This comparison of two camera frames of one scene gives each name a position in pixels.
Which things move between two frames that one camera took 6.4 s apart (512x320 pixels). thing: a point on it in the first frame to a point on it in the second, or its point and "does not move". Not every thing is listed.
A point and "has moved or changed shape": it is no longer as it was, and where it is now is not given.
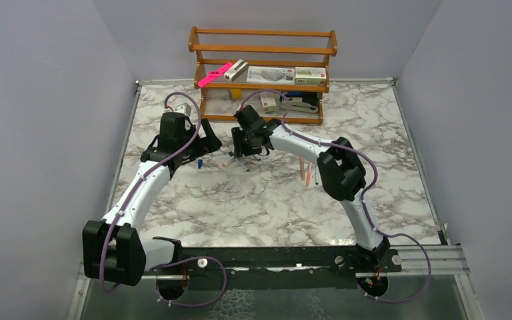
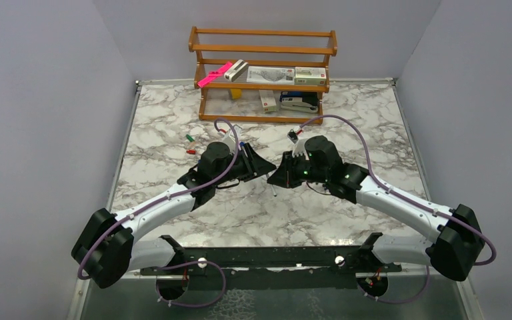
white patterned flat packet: [270, 75] does not move
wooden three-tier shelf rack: [279, 75] does not move
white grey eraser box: [236, 70] does not move
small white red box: [269, 102] does not move
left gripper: [205, 145] to [257, 165]
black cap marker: [237, 159] has moved or changed shape
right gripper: [239, 149] to [284, 175]
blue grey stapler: [300, 101] does not move
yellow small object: [236, 93] does not move
